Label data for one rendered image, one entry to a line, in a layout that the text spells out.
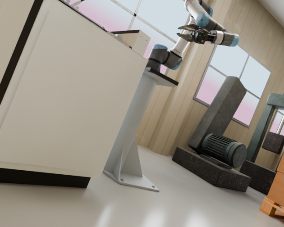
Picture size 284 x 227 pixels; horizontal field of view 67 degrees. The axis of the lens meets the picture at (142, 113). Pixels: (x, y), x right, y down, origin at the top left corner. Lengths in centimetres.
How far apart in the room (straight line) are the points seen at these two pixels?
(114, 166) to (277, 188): 199
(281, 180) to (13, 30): 286
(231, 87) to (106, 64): 310
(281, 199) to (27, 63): 277
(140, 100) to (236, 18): 355
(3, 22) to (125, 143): 115
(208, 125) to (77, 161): 284
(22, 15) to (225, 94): 349
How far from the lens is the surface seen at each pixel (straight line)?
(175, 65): 179
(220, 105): 385
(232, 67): 475
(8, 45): 79
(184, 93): 369
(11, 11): 80
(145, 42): 134
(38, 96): 103
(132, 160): 181
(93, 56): 109
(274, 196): 303
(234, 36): 139
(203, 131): 372
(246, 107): 524
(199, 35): 127
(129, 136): 165
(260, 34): 540
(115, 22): 337
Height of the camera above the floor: 52
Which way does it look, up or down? level
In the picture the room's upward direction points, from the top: 22 degrees clockwise
